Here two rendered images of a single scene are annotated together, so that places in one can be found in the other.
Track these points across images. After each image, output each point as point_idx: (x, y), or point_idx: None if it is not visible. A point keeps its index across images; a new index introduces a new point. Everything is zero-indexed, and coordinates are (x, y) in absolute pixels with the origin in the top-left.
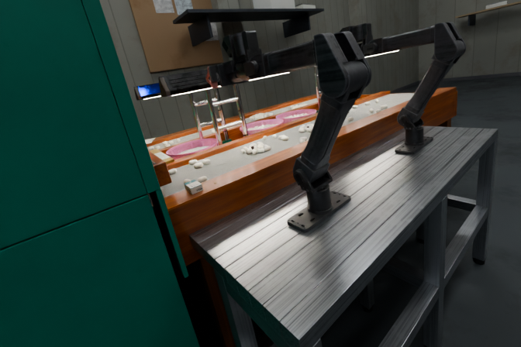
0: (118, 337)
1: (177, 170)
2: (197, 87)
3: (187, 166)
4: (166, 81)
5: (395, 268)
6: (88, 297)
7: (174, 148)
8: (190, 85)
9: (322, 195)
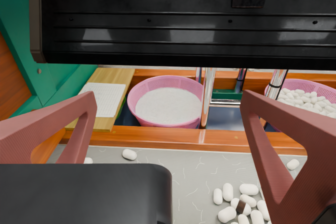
0: None
1: (101, 153)
2: (131, 60)
3: (117, 156)
4: (42, 15)
5: None
6: None
7: (152, 79)
8: (110, 47)
9: None
